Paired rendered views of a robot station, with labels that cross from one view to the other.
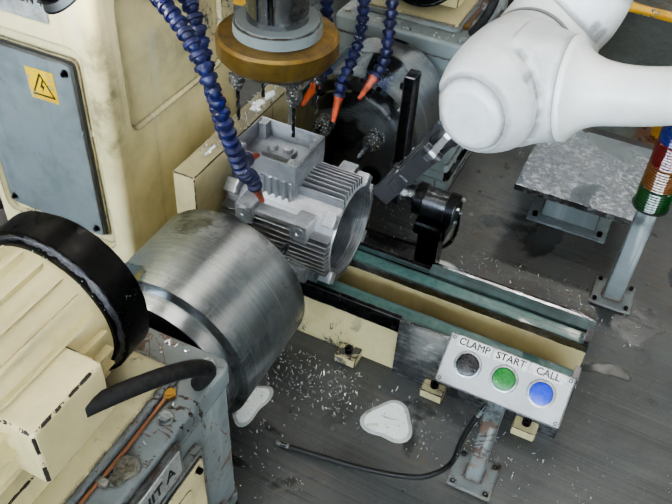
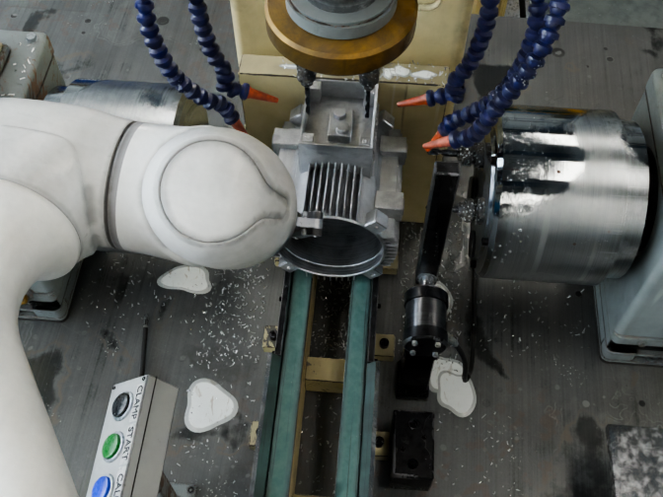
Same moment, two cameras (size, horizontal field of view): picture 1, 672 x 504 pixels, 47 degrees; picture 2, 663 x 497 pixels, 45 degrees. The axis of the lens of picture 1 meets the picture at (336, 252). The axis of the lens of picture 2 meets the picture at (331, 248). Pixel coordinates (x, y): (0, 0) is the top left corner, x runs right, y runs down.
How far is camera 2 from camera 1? 0.99 m
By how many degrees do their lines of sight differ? 46
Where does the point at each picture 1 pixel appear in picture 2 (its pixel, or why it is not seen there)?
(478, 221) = (576, 416)
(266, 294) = not seen: hidden behind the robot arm
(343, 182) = (331, 198)
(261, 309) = not seen: hidden behind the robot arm
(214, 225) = (155, 110)
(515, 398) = (100, 467)
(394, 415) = (217, 408)
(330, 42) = (344, 50)
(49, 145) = not seen: outside the picture
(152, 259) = (97, 89)
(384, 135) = (483, 217)
